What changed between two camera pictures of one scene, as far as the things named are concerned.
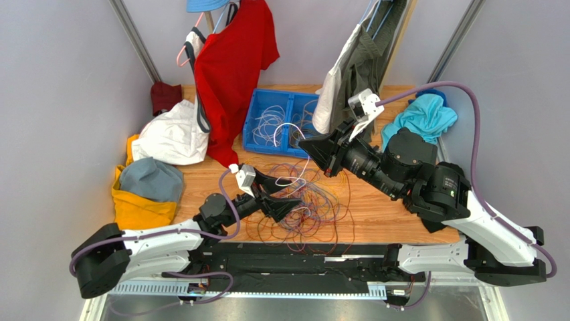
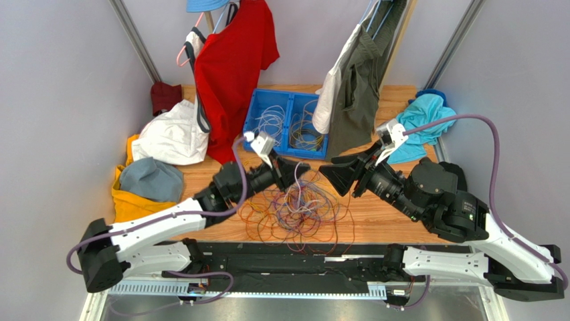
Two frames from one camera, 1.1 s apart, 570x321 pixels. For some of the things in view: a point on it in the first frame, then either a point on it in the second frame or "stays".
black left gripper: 277,207 to 284,170
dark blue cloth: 430,91 stays
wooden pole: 409,15 stays
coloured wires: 322,221 stays
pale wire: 269,119 stays
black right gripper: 336,150 to 361,172
